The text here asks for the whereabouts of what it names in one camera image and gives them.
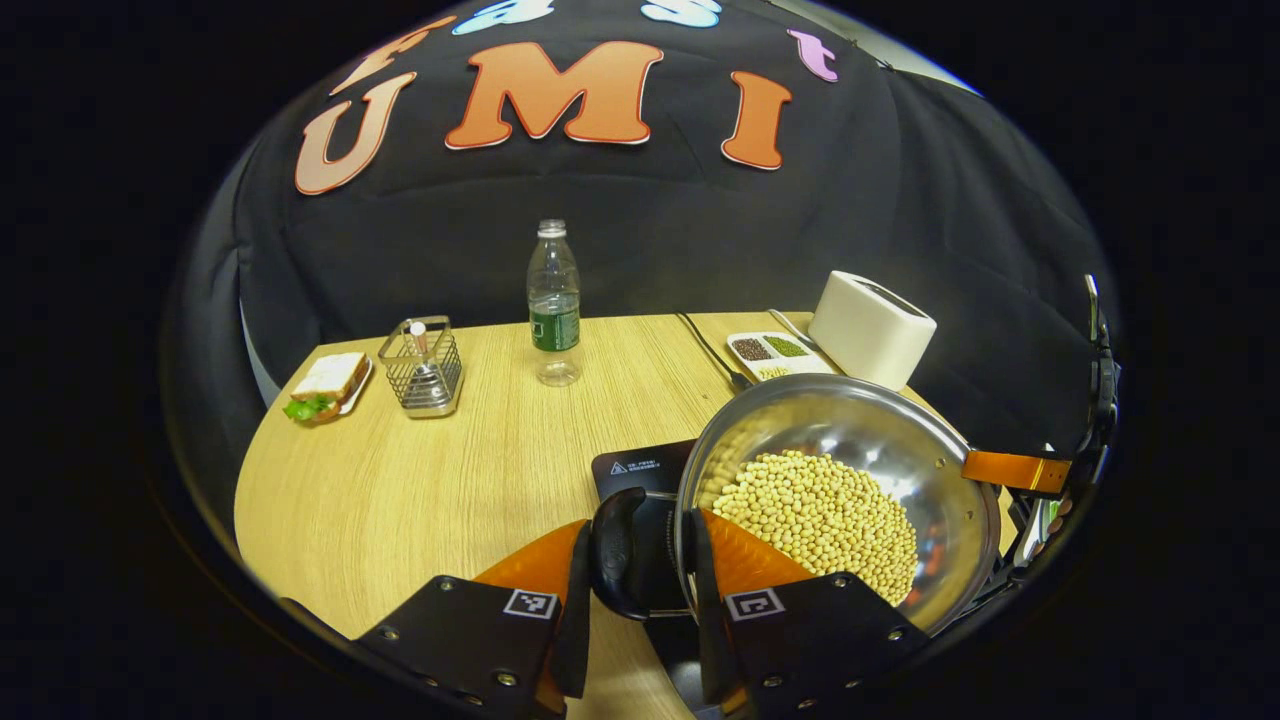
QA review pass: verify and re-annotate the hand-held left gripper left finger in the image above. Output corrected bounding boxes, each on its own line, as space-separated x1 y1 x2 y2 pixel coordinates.
355 518 593 719

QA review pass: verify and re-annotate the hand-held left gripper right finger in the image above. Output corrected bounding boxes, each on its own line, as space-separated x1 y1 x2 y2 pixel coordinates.
690 508 931 719

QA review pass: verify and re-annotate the pile of soybeans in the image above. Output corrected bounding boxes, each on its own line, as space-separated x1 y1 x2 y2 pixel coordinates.
700 450 919 606

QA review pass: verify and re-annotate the black induction cooktop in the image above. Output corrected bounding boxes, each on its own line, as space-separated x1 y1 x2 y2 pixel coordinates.
590 438 721 713

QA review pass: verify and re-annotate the stainless steel pot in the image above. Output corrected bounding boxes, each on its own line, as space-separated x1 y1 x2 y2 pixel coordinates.
590 373 1003 636

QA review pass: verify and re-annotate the white toaster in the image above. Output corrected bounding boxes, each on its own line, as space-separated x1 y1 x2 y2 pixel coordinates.
808 270 938 392

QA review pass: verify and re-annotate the divided white grain dish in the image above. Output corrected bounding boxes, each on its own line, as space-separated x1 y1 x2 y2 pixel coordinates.
726 330 836 383

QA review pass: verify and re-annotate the clear plastic water bottle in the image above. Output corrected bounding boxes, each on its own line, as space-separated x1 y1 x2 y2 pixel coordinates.
526 219 583 388

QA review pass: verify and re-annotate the sandwich with lettuce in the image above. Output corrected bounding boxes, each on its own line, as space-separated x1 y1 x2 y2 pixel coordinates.
283 352 371 425

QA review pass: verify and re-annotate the black backdrop cloth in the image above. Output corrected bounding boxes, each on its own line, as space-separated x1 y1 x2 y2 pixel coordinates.
160 0 1111 471

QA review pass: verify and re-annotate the wire mesh utensil holder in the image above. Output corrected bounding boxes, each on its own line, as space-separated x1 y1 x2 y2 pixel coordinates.
378 316 464 419

